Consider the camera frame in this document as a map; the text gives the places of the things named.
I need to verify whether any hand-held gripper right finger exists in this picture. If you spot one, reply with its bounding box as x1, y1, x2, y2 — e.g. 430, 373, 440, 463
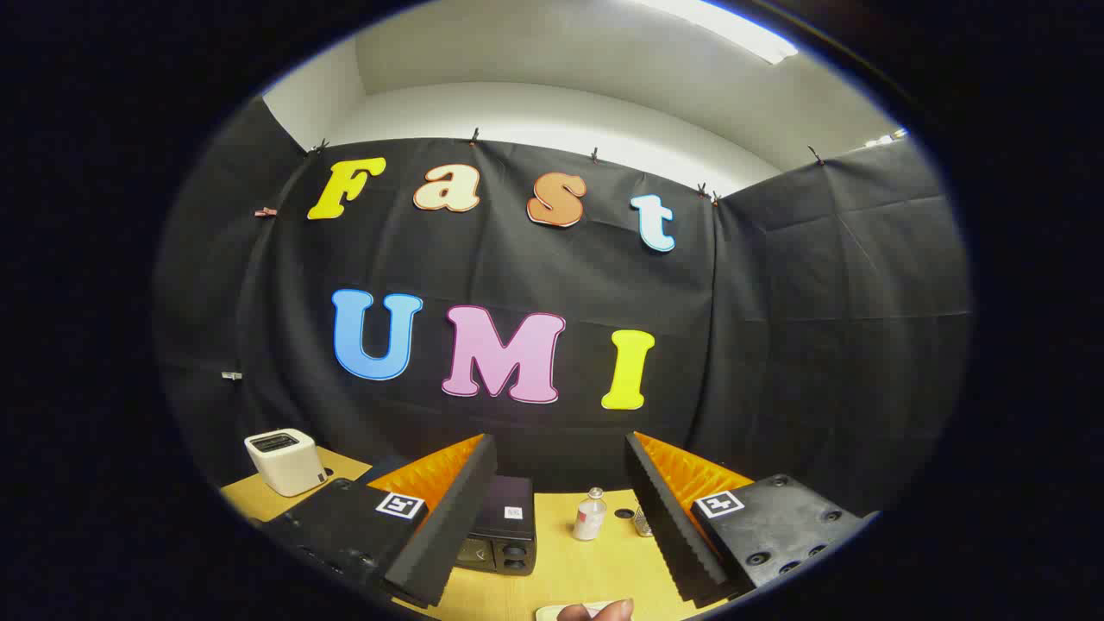
624, 431, 868, 605

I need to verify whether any cream white bread toaster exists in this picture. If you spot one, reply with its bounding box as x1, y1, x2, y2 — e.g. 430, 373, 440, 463
244, 429, 329, 498

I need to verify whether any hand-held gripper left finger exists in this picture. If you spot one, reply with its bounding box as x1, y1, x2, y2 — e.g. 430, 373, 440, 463
259, 434, 499, 609

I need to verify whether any black toaster oven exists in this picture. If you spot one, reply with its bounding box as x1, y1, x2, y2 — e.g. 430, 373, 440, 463
455, 476, 537, 577

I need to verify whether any glass bottle with white label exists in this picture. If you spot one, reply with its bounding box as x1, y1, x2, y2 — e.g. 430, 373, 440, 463
573, 487, 608, 543

